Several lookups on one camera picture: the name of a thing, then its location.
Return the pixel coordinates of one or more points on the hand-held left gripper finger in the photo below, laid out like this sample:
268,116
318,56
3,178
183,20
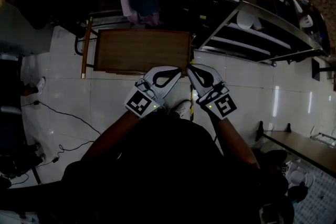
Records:
160,69
169,89

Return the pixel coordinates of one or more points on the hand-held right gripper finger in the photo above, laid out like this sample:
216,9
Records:
214,72
198,86

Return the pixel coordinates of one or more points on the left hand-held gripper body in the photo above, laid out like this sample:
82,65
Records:
139,105

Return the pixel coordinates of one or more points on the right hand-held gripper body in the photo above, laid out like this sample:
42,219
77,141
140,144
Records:
223,106

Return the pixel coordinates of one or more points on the low wooden table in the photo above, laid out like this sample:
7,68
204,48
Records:
141,51

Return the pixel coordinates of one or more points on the metal shelf rack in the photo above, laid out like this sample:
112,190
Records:
262,8

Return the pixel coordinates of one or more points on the person's left forearm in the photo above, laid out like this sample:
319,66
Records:
110,136

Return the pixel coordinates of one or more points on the person's right forearm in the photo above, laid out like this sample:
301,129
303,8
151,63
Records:
233,139

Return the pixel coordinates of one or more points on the person's black clothing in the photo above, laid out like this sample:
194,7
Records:
168,170

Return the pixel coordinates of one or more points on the brown table with black legs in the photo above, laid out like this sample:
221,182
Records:
304,147

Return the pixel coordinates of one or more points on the white metal rack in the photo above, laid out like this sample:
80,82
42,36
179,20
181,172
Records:
324,137

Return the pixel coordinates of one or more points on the white patterned cup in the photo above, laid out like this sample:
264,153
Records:
307,21

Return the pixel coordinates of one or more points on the stack of white plates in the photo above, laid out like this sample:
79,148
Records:
302,178

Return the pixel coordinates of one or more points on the white long spoon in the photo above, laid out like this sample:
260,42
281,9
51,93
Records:
298,5

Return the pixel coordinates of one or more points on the grey padded armrest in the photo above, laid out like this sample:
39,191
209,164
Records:
10,110

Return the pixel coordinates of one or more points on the patterned white mat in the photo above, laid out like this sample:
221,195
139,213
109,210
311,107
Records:
317,202

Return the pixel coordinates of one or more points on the black table pedestal base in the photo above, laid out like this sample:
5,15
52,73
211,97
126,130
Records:
316,72

